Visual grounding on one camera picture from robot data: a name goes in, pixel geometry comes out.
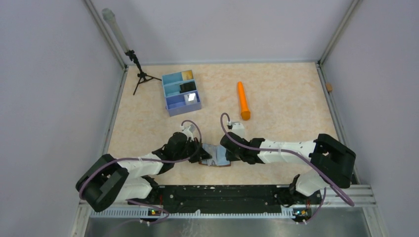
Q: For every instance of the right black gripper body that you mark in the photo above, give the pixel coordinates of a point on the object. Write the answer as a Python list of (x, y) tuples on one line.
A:
[(233, 156)]

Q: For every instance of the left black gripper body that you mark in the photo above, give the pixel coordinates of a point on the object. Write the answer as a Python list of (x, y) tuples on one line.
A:
[(189, 148)]

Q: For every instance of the brown leather card holder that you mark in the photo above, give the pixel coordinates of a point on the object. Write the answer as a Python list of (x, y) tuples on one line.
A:
[(214, 158)]

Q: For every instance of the silver card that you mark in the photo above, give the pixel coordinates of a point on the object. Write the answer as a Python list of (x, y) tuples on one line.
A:
[(190, 98)]

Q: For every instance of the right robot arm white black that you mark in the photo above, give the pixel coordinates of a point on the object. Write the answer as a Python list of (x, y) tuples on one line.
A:
[(331, 162)]

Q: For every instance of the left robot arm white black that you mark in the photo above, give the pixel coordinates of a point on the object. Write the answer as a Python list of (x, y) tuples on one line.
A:
[(112, 179)]

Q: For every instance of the black card in tray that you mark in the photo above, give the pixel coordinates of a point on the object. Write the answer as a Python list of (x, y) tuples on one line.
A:
[(186, 87)]

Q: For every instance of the gold card in tray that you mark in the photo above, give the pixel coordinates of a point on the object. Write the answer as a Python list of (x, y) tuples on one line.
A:
[(187, 75)]

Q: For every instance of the orange cylinder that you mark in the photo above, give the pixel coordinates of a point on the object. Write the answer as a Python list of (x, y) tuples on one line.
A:
[(245, 112)]

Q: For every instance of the blue compartment tray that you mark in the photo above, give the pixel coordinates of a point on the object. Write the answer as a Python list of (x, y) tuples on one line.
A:
[(175, 102)]

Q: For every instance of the small black tripod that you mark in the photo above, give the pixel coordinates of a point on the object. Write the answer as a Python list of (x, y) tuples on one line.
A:
[(142, 76)]

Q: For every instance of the small tan block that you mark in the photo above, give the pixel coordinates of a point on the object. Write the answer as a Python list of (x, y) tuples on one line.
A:
[(329, 87)]

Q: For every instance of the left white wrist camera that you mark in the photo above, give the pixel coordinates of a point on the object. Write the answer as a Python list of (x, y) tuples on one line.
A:
[(188, 130)]

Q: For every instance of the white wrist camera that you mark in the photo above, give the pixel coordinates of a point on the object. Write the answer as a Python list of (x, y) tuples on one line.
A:
[(237, 128), (188, 130)]

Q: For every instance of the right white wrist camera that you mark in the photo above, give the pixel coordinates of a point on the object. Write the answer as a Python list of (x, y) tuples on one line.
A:
[(237, 128)]

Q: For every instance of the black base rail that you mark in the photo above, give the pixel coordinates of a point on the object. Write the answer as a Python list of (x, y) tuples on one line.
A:
[(227, 199)]

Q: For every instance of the white cable duct strip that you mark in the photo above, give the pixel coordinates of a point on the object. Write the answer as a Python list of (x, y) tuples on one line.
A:
[(128, 212)]

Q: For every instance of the grey tube on frame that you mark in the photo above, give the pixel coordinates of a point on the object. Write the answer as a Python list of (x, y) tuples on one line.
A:
[(109, 18)]

